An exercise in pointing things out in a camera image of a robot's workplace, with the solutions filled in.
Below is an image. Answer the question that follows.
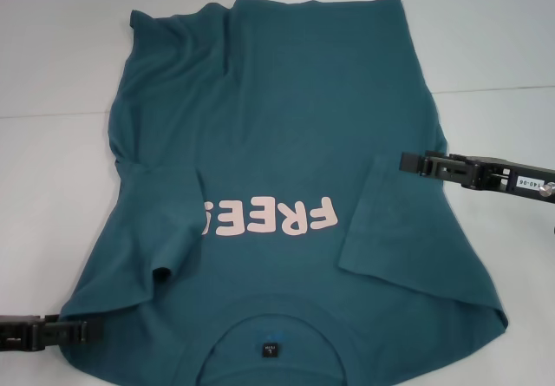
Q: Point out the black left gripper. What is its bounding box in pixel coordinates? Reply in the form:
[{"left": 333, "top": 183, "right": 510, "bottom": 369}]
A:
[{"left": 0, "top": 314, "right": 105, "bottom": 352}]

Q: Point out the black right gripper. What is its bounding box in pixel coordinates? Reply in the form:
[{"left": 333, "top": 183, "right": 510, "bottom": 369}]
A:
[{"left": 401, "top": 151, "right": 555, "bottom": 205}]

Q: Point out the teal t-shirt with pink print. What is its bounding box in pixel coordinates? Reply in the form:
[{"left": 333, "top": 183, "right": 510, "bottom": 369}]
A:
[{"left": 58, "top": 0, "right": 509, "bottom": 386}]

